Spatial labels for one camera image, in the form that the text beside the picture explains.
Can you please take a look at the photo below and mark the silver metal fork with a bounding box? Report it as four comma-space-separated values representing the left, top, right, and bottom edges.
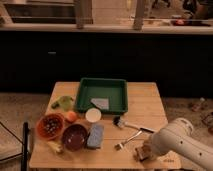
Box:
114, 130, 143, 151

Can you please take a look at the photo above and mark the white round cup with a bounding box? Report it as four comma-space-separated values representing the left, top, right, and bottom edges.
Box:
85, 108, 101, 123

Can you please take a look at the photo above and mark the brown felt board eraser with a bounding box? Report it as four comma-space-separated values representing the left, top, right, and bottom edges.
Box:
135, 146, 150, 162

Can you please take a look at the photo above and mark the green plastic tray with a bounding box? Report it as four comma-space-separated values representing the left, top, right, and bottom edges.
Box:
75, 78, 128, 115

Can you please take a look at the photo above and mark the grey cloth in tray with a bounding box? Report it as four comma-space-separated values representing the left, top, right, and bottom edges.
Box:
90, 98, 109, 110

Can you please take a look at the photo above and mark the blue grey sponge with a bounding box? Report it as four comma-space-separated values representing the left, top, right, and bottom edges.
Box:
87, 124, 104, 149

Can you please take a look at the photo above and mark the black dish brush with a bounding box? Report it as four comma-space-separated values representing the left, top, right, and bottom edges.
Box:
113, 116, 154, 133

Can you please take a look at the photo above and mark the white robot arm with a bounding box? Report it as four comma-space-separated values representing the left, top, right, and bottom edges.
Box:
144, 118, 213, 171

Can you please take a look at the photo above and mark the red object on shelf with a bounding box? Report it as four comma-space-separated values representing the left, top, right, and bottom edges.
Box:
172, 19, 185, 26

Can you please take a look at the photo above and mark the orange fruit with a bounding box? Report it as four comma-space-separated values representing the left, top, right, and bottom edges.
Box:
65, 111, 78, 123

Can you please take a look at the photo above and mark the dark maroon bowl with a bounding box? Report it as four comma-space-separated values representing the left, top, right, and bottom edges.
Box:
61, 124, 88, 151

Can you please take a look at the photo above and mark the orange bowl with beads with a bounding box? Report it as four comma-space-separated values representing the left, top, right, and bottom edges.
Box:
35, 113, 65, 141

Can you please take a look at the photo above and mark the black chair frame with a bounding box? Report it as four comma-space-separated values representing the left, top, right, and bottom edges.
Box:
0, 122, 30, 171

